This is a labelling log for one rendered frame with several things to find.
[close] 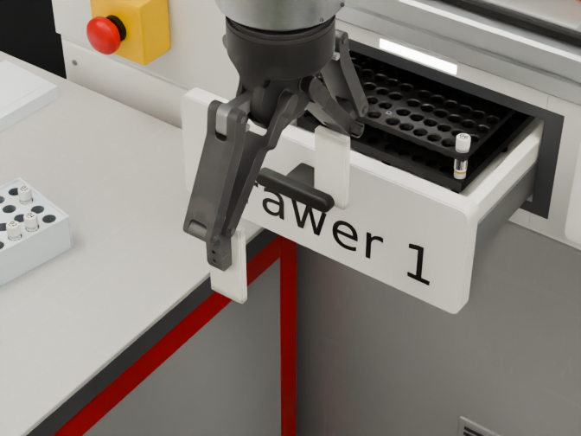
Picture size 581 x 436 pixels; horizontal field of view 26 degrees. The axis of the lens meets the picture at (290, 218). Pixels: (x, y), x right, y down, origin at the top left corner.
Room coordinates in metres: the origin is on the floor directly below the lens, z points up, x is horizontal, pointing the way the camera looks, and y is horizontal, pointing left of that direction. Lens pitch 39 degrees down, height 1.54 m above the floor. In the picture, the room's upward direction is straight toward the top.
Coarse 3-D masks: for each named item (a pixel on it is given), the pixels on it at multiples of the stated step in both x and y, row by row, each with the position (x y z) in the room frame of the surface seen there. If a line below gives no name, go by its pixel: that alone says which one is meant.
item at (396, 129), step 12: (372, 108) 0.95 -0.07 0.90; (360, 120) 0.93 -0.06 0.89; (372, 120) 0.93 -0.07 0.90; (384, 120) 0.93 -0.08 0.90; (396, 120) 0.93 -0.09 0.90; (396, 132) 0.91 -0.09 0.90; (408, 132) 0.91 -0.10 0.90; (420, 132) 0.91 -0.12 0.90; (432, 132) 0.91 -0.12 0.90; (420, 144) 0.90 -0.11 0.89; (432, 144) 0.89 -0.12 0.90; (444, 144) 0.90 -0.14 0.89; (456, 156) 0.88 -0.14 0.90; (468, 156) 0.88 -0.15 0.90
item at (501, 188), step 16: (528, 128) 1.01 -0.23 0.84; (512, 144) 0.98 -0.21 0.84; (528, 144) 0.90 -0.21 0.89; (496, 160) 0.95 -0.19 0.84; (512, 160) 0.87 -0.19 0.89; (528, 160) 0.89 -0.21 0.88; (480, 176) 0.93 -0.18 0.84; (496, 176) 0.85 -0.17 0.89; (512, 176) 0.87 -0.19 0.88; (528, 176) 0.89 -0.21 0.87; (464, 192) 0.90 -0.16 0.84; (480, 192) 0.83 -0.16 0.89; (496, 192) 0.84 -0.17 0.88; (512, 192) 0.86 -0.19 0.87; (528, 192) 0.89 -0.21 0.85; (480, 208) 0.82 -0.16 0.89; (496, 208) 0.84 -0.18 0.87; (512, 208) 0.87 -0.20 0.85; (480, 224) 0.82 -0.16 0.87; (496, 224) 0.84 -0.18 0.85; (480, 240) 0.82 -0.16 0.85
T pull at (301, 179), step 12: (264, 168) 0.84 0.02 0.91; (300, 168) 0.84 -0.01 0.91; (312, 168) 0.84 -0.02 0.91; (264, 180) 0.83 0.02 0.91; (276, 180) 0.82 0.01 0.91; (288, 180) 0.82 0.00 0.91; (300, 180) 0.82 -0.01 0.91; (312, 180) 0.82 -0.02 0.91; (288, 192) 0.82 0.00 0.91; (300, 192) 0.81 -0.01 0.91; (312, 192) 0.81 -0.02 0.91; (324, 192) 0.81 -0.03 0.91; (312, 204) 0.80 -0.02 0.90; (324, 204) 0.79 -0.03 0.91
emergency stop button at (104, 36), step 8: (96, 16) 1.12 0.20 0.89; (88, 24) 1.12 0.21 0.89; (96, 24) 1.11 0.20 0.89; (104, 24) 1.11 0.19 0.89; (112, 24) 1.11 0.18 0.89; (88, 32) 1.12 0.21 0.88; (96, 32) 1.11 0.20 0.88; (104, 32) 1.10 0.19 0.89; (112, 32) 1.10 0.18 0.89; (88, 40) 1.12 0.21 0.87; (96, 40) 1.11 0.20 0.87; (104, 40) 1.10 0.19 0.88; (112, 40) 1.10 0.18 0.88; (96, 48) 1.11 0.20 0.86; (104, 48) 1.10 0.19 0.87; (112, 48) 1.10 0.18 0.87
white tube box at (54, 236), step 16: (0, 192) 0.96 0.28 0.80; (16, 192) 0.97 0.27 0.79; (32, 192) 0.96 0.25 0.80; (0, 208) 0.93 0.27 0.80; (16, 208) 0.93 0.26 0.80; (32, 208) 0.94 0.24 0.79; (48, 208) 0.93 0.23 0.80; (0, 224) 0.91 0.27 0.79; (48, 224) 0.91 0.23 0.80; (64, 224) 0.91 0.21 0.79; (0, 240) 0.89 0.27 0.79; (16, 240) 0.89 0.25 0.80; (32, 240) 0.89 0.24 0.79; (48, 240) 0.90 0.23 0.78; (64, 240) 0.91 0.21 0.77; (0, 256) 0.87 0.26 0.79; (16, 256) 0.88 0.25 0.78; (32, 256) 0.89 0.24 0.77; (48, 256) 0.90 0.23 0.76; (0, 272) 0.86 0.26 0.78; (16, 272) 0.87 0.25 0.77
